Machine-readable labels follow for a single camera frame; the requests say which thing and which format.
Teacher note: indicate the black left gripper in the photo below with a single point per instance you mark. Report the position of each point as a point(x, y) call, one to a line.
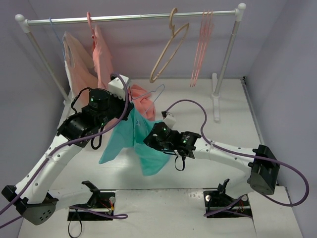
point(124, 108)

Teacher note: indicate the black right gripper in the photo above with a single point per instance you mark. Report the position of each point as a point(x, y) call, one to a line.
point(150, 139)

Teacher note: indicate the teal t shirt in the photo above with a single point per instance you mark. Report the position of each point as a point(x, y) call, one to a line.
point(130, 133)

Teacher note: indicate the blue plastic hanger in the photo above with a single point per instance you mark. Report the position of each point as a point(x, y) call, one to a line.
point(153, 99)

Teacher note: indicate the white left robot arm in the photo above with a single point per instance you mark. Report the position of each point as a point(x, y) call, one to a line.
point(33, 196)

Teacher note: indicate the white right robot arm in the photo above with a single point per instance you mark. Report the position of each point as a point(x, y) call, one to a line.
point(259, 166)

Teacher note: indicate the salmon pink t shirt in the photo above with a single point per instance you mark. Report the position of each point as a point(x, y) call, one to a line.
point(102, 59)

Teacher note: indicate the pale peach t shirt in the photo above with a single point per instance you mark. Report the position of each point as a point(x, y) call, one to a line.
point(79, 65)

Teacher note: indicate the pink hanger holding shirt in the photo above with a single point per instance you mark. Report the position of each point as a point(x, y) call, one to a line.
point(90, 25)

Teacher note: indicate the blue hanger holding shirt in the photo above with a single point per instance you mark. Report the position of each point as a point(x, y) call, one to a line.
point(58, 38)

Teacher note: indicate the pink plastic hanger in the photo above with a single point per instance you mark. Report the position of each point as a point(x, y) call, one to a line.
point(198, 51)
point(206, 32)
point(207, 39)

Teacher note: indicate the beige plastic hanger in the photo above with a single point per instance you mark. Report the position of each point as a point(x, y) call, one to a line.
point(176, 40)

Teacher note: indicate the white metal clothes rack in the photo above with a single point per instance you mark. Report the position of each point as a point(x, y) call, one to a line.
point(216, 82)

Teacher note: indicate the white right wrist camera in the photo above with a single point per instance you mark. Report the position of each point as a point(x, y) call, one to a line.
point(168, 119)

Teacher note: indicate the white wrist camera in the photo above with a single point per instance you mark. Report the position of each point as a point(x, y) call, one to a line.
point(116, 88)
point(168, 119)

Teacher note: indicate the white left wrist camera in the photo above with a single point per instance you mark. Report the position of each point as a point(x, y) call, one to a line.
point(116, 88)

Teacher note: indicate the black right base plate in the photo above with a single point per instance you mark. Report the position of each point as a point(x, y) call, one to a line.
point(220, 205)

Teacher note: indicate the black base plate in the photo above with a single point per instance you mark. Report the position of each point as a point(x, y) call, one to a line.
point(220, 205)
point(102, 206)

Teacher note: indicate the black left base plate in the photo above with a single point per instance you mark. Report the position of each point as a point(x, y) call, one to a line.
point(102, 206)

